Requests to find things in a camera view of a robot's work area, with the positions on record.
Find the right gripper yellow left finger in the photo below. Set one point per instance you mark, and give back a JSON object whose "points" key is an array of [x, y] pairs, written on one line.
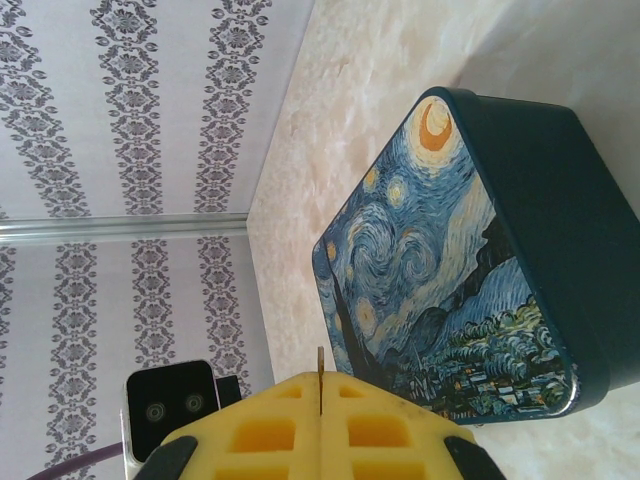
{"points": [[265, 435]]}

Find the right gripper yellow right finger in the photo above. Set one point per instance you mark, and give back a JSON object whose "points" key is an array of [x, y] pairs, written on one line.
{"points": [[380, 430]]}

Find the starry night painted box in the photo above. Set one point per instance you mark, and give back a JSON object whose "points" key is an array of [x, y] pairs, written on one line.
{"points": [[450, 250]]}

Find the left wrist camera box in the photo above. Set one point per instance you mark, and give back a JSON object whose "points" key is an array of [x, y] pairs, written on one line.
{"points": [[170, 400]]}

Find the aluminium corner post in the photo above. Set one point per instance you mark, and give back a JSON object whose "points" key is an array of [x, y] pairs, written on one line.
{"points": [[125, 227]]}

